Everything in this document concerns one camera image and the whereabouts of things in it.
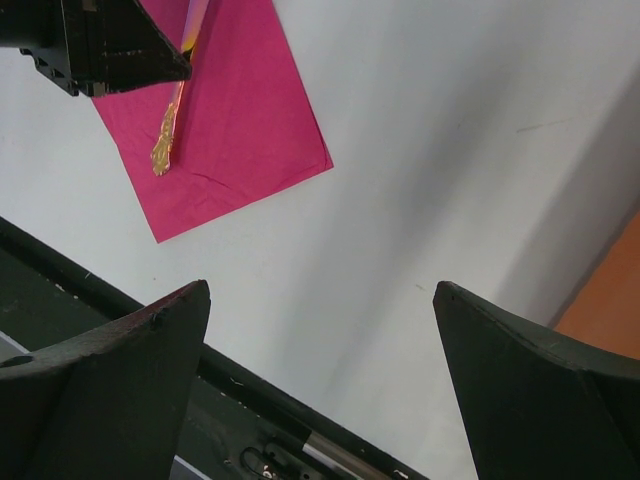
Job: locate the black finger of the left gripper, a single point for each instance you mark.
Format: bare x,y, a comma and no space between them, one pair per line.
94,48

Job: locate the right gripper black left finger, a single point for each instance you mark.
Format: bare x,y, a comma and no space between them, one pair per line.
108,403

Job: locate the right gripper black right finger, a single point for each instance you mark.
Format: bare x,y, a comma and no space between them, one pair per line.
537,404

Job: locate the pink paper napkin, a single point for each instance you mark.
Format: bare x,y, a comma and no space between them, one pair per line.
245,128

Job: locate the orange plastic basin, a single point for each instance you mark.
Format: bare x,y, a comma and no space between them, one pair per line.
605,313

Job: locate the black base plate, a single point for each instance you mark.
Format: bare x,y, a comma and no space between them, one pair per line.
236,426

